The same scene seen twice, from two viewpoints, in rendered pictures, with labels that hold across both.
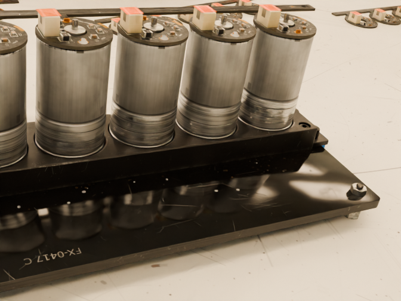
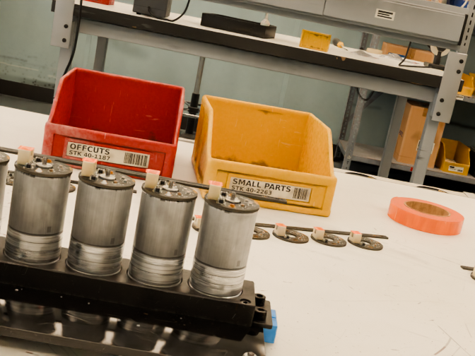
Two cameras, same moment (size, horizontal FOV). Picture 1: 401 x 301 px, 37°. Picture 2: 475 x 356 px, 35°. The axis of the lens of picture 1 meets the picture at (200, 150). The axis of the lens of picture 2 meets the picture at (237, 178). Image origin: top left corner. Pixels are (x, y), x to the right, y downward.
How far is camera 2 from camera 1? 0.19 m
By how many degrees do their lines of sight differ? 32
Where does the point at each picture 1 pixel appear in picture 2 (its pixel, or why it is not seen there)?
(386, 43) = not seen: outside the picture
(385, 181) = not seen: outside the picture
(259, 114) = (198, 277)
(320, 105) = (331, 318)
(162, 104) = (97, 236)
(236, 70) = (165, 224)
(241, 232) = (104, 346)
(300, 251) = not seen: outside the picture
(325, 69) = (380, 299)
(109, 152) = (49, 267)
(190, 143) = (121, 280)
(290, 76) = (223, 244)
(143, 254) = (13, 330)
